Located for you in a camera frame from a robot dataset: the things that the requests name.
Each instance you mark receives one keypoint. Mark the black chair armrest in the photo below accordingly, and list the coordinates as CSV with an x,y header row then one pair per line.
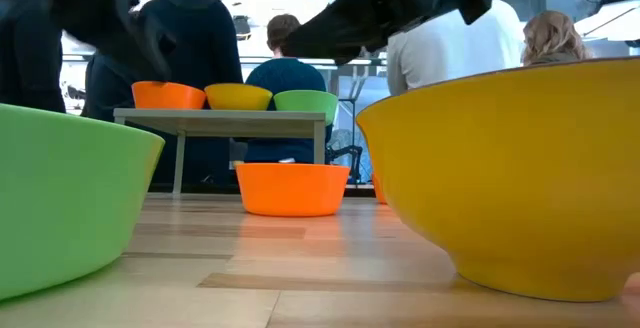
x,y
350,155

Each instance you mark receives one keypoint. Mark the yellow blue-patterned ceramic bowl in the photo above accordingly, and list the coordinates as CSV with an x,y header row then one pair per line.
x,y
500,178
237,98

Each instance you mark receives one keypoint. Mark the green plastic mini bowl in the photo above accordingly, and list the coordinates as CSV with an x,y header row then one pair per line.
x,y
60,193
305,102

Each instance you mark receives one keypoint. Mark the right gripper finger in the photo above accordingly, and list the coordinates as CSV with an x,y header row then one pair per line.
x,y
335,33

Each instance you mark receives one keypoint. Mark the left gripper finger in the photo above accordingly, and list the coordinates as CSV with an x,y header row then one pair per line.
x,y
155,48

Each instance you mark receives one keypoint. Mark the person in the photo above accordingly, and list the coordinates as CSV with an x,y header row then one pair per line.
x,y
450,48
550,38
285,70
25,68
200,43

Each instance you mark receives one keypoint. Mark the green perforated metal shelf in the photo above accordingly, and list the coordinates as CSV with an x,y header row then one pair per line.
x,y
225,120

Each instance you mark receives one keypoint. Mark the orange plastic mini bowl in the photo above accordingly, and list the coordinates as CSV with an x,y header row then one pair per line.
x,y
378,188
167,97
292,190

